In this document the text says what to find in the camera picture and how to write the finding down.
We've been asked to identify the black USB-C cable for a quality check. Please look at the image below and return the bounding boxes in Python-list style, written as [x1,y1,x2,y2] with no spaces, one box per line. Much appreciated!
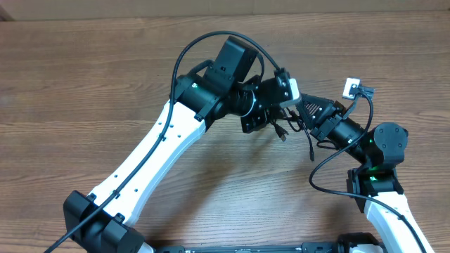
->
[281,106,316,162]

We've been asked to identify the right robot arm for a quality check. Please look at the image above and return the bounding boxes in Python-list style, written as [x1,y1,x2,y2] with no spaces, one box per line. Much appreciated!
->
[297,95,432,252]

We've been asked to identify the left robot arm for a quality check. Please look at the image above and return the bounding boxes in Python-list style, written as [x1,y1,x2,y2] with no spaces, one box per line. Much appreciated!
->
[63,31,301,252]

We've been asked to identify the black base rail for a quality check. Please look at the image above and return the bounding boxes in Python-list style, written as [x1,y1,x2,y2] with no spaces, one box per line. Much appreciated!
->
[155,242,345,253]

